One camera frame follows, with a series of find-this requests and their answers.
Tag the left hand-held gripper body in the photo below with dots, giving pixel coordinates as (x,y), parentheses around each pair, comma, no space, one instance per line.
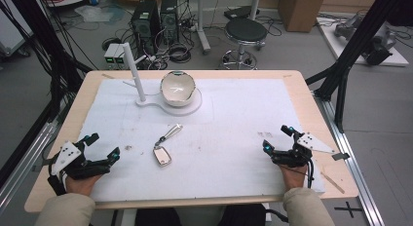
(66,155)

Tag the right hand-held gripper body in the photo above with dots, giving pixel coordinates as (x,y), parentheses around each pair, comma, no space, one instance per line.
(312,143)

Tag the silver car key fob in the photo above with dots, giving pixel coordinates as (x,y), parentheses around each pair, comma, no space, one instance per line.
(162,155)

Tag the white ceramic bowl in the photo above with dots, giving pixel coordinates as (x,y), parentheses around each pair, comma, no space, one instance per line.
(177,89)

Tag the person's left hand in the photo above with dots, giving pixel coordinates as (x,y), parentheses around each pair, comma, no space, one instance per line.
(81,184)

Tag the person's right hand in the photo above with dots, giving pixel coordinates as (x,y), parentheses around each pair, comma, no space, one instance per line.
(293,178)

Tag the white foam sheet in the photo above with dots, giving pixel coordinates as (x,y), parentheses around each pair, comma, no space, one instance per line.
(227,154)

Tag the strip of clear tape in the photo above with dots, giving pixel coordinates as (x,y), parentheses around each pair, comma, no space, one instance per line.
(333,182)

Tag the person's right leg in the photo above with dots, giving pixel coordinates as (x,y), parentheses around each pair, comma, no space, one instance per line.
(243,216)

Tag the person's leg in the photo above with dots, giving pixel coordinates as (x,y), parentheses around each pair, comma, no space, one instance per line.
(243,216)
(157,218)

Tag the person's left leg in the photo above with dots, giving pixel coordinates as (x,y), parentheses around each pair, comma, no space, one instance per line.
(157,218)

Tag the white box with green light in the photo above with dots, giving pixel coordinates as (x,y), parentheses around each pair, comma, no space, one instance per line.
(120,54)
(110,54)

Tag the white floor board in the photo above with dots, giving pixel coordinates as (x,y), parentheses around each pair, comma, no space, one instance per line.
(334,45)

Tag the black round stool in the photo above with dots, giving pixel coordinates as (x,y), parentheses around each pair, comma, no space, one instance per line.
(245,30)

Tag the grey and black robot equipment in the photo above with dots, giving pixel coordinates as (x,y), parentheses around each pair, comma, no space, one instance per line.
(378,45)

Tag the brown cardboard box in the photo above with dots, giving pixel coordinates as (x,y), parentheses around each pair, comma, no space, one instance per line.
(300,10)

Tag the clear plastic sheet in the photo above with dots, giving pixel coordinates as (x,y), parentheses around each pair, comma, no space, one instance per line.
(97,14)

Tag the black flat device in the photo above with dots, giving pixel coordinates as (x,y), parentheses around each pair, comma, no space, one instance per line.
(240,12)

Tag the black computer tower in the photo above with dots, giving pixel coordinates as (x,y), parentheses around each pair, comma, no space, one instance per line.
(144,23)
(169,18)

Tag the white metal table leg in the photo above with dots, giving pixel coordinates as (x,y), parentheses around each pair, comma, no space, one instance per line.
(255,5)
(201,28)

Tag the aluminium rail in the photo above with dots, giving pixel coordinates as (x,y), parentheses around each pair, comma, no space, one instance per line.
(30,154)
(354,161)

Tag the white stand with post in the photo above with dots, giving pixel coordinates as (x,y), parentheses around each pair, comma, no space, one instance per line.
(141,86)

